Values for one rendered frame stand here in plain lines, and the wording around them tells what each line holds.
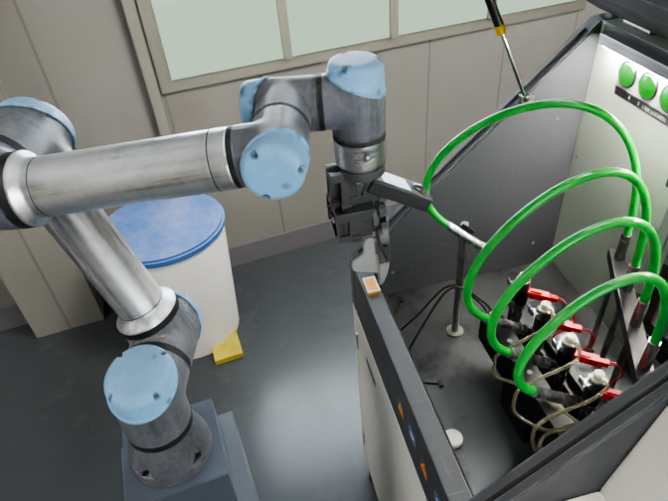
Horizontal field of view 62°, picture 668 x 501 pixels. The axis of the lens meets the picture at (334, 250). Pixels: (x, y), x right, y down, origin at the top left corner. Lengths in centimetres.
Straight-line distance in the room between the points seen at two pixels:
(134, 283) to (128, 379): 16
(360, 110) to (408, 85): 202
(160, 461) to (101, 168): 56
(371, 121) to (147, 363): 54
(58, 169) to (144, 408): 41
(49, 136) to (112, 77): 154
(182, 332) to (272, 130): 53
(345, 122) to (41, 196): 38
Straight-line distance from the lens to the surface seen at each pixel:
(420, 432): 105
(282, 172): 62
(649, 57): 116
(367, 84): 74
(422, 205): 88
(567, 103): 101
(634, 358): 103
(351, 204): 84
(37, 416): 261
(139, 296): 101
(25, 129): 87
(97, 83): 243
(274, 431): 222
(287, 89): 74
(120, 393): 97
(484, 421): 122
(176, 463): 108
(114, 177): 70
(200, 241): 214
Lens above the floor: 183
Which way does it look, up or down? 39 degrees down
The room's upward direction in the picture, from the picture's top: 5 degrees counter-clockwise
